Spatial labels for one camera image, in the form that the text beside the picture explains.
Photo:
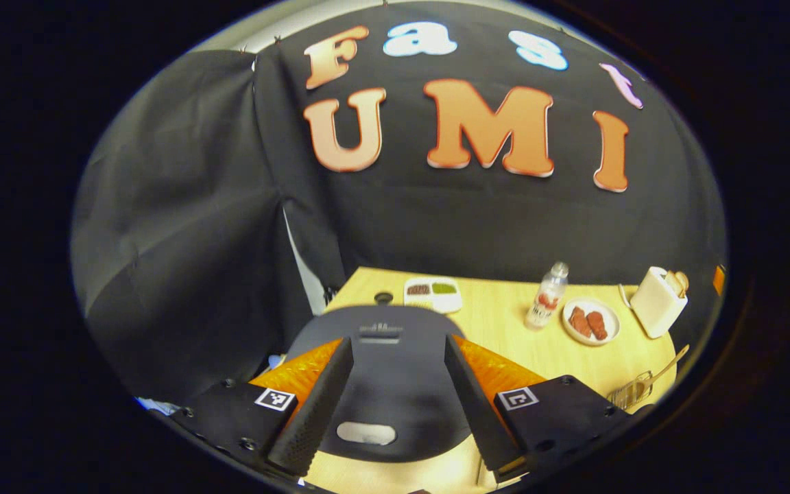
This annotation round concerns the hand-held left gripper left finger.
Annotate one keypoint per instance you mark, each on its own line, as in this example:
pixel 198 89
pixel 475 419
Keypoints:
pixel 313 418

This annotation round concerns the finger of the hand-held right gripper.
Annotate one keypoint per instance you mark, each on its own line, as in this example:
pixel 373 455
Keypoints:
pixel 719 280

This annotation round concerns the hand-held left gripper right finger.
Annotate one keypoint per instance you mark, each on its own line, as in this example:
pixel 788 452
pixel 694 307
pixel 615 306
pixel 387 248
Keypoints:
pixel 484 418

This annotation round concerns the black rice cooker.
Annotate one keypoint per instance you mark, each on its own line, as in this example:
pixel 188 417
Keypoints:
pixel 395 384

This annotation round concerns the wooden spoon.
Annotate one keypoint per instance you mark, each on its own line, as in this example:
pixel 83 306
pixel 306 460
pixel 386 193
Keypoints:
pixel 666 367

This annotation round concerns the toasted bread slice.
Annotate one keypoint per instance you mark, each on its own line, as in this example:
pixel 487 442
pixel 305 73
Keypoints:
pixel 683 278
pixel 674 285

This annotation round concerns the white toaster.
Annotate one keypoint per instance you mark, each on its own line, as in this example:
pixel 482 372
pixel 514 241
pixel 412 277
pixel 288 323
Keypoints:
pixel 652 305

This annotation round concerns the white round plate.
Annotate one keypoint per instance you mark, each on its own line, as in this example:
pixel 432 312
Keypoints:
pixel 611 333

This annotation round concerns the red meat piece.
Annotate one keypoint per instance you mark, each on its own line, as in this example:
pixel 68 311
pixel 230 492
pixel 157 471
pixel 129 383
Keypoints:
pixel 597 326
pixel 579 321

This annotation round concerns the clear plastic drink bottle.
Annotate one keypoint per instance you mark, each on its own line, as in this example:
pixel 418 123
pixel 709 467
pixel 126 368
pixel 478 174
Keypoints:
pixel 546 302

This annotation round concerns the white divided bean dish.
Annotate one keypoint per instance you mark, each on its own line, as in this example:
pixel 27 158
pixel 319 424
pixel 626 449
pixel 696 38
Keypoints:
pixel 433 296

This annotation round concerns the blue cloth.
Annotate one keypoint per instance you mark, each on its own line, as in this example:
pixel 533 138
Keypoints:
pixel 158 406

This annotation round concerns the black backdrop cloth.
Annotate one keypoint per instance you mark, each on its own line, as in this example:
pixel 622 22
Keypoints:
pixel 436 226

